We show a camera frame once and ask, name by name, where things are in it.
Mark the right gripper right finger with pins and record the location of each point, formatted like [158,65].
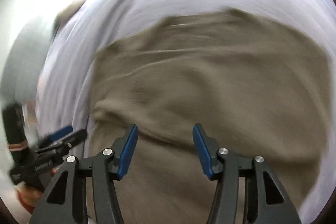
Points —
[266,200]

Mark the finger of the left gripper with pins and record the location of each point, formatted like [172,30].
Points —
[65,144]
[52,137]

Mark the lavender embossed bed blanket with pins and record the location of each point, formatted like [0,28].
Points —
[63,96]

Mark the person's left hand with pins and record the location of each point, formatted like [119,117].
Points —
[31,188]

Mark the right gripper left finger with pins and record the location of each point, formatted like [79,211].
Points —
[64,200]

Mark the brown knit sweater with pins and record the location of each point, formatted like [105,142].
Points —
[255,85]

